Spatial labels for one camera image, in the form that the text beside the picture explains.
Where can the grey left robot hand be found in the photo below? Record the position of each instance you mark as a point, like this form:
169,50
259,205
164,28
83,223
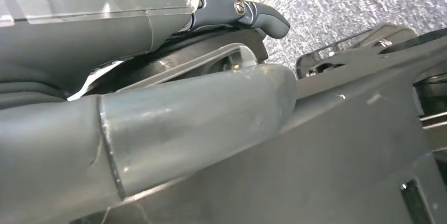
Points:
104,23

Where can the black robot leg shell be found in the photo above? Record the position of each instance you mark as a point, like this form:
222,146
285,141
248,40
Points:
349,128

